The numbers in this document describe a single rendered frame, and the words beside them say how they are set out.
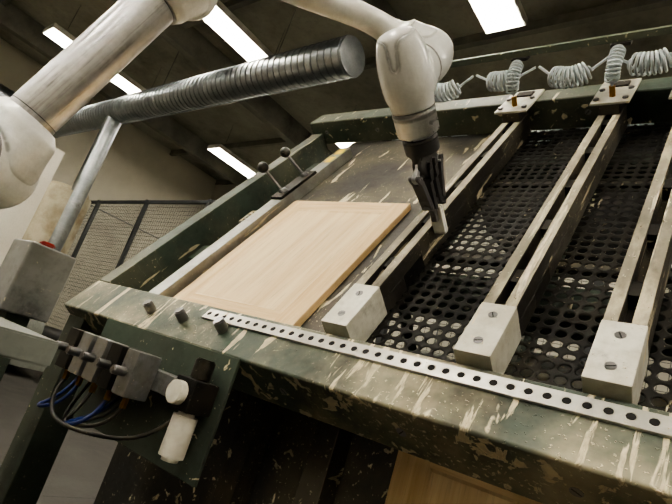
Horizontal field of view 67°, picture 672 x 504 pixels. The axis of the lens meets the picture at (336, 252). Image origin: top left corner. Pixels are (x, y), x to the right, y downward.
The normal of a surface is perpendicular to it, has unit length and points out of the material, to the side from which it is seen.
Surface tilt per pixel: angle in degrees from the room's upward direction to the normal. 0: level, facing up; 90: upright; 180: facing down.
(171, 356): 90
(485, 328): 56
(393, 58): 135
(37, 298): 90
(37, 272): 90
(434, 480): 90
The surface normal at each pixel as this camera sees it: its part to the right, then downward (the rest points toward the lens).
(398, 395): -0.28, -0.84
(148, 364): 0.78, 0.08
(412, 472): -0.55, -0.39
